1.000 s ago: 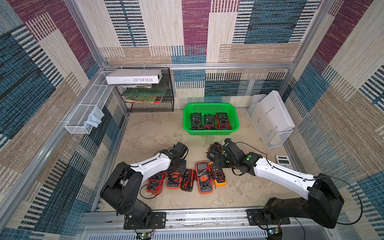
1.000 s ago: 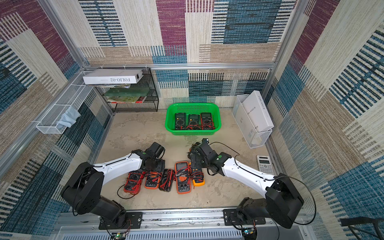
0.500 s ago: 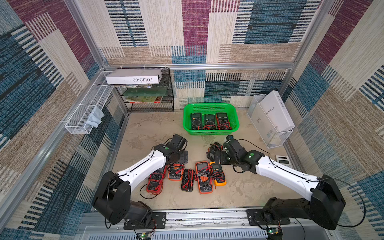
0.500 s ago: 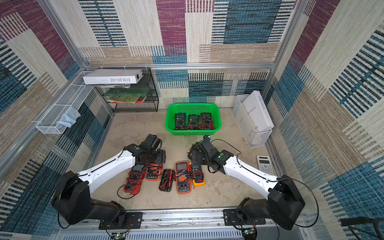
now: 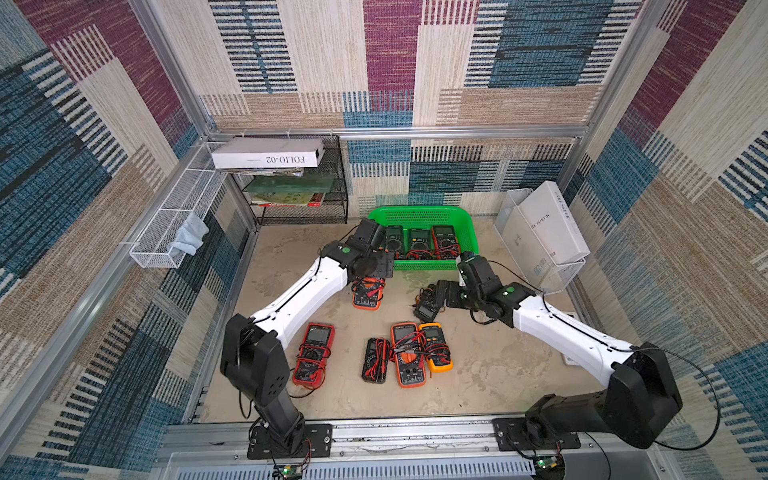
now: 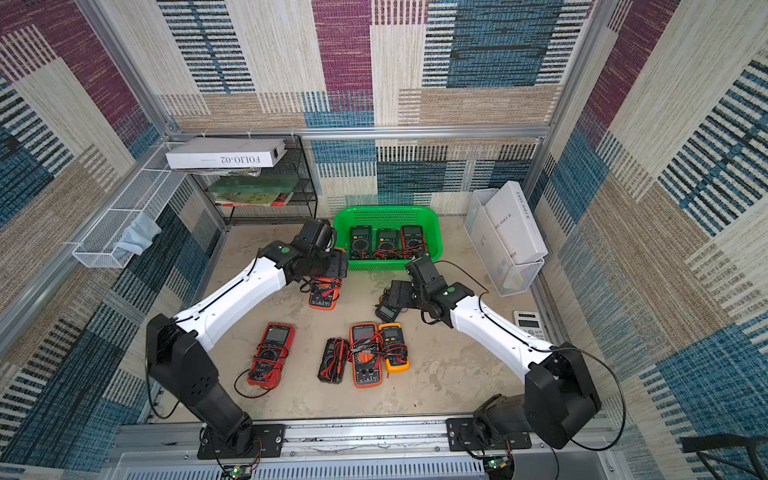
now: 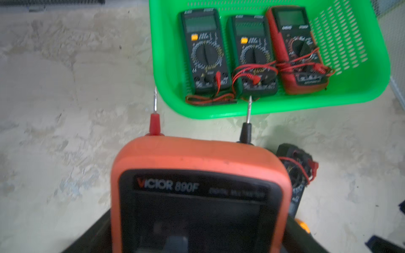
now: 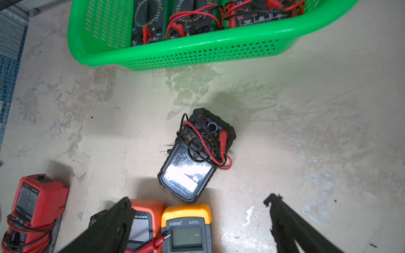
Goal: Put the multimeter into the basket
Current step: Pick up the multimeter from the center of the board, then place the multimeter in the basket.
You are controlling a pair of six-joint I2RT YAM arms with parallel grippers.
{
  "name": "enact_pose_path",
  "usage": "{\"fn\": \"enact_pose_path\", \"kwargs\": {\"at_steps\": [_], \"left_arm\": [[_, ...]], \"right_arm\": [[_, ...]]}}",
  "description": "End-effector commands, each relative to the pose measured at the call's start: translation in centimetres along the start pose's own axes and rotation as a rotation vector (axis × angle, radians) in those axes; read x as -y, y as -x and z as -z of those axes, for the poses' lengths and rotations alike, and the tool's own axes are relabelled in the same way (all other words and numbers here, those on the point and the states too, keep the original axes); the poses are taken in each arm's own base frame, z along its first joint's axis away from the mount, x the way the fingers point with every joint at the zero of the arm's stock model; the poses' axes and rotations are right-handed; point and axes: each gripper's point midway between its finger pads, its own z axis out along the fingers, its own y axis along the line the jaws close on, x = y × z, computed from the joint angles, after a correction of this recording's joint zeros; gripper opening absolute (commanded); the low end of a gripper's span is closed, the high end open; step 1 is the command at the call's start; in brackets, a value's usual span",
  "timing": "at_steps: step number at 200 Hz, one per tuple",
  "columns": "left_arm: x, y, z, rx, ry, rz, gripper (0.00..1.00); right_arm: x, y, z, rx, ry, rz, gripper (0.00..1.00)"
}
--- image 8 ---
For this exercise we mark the orange multimeter centre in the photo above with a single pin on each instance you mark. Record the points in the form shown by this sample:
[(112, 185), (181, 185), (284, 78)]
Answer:
[(146, 224)]

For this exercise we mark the yellow multimeter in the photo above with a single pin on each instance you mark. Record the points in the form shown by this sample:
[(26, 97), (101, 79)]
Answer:
[(188, 228)]

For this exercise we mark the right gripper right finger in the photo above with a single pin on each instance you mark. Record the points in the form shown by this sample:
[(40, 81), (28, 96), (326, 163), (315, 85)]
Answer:
[(292, 233)]

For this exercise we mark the green plastic basket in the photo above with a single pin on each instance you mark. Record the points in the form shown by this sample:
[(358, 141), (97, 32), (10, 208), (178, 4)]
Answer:
[(99, 34)]

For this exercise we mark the red multimeter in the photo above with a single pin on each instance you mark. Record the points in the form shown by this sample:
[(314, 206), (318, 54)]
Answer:
[(37, 209), (244, 13)]

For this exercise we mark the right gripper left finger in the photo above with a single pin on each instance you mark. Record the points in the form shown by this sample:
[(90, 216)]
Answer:
[(109, 234)]

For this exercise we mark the dark green multimeter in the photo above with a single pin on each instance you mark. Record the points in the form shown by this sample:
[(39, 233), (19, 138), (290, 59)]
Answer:
[(194, 17), (148, 22)]

